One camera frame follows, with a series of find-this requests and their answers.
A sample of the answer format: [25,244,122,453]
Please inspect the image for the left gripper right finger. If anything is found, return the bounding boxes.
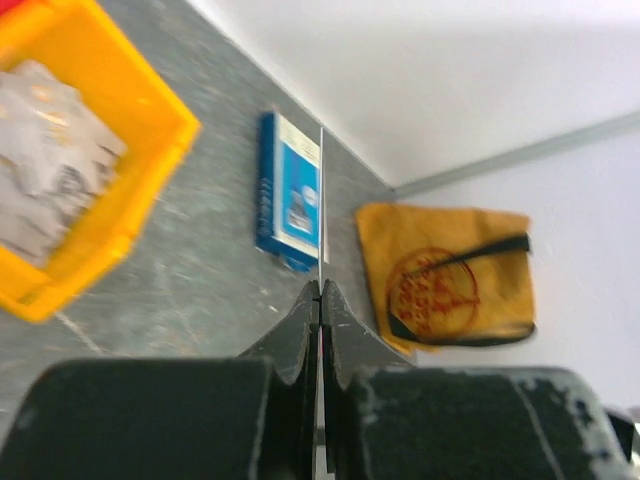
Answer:
[321,281,631,479]

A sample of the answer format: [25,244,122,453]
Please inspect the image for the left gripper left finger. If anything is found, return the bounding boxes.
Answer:
[1,282,320,479]

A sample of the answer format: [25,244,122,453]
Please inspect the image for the black VIP card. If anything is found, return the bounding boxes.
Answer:
[316,126,327,479]

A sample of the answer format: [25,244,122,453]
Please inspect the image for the yellow canvas tote bag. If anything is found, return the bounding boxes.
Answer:
[355,203,536,353]

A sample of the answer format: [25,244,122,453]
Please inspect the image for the blue white box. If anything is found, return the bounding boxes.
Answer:
[255,111,322,273]

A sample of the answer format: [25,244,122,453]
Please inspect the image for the yellow plastic bin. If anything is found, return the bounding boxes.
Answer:
[1,1,200,323]

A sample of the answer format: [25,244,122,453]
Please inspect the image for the plastic bags in yellow bin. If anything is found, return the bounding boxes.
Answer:
[1,60,128,268]

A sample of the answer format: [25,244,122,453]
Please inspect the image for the red plastic bin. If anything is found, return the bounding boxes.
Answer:
[0,0,23,16]

